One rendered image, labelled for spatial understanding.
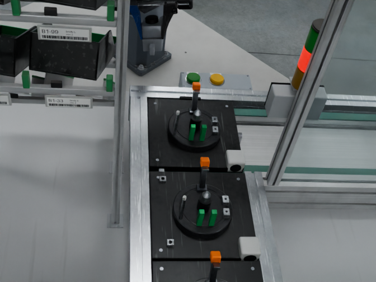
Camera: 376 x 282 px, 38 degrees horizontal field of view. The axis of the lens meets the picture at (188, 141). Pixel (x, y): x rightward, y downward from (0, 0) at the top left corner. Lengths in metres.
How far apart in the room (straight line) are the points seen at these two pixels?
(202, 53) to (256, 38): 1.59
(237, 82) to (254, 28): 1.90
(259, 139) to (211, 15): 2.08
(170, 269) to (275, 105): 0.42
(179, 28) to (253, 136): 0.58
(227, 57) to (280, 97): 0.69
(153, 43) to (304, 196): 0.55
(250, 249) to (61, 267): 0.44
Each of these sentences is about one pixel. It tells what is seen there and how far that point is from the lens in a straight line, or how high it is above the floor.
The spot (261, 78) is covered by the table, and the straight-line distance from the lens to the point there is 1.81.
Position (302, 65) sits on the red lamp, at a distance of 1.14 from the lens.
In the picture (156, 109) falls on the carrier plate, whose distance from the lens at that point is 1.48.
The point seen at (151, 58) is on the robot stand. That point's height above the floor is 0.90.
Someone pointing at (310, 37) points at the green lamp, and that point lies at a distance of 1.11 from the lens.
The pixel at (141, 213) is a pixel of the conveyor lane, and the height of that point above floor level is 0.96.
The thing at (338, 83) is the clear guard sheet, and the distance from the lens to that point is 1.17.
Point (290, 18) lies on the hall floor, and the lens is 3.68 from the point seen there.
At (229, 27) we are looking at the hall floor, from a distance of 3.46.
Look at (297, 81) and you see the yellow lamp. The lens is 1.17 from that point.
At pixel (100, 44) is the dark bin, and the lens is 1.05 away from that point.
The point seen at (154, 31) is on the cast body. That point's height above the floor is 1.27.
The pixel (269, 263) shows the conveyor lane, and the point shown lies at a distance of 1.26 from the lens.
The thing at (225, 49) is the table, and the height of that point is 0.86.
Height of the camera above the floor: 2.02
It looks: 48 degrees down
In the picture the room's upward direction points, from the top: 10 degrees clockwise
